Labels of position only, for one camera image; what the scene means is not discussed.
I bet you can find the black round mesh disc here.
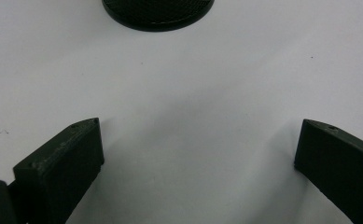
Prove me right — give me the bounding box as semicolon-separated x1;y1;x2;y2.
101;0;216;33

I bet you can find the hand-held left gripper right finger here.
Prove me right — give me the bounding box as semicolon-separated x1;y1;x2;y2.
293;119;363;224

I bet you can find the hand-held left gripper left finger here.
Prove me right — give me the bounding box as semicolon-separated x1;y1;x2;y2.
8;117;105;224

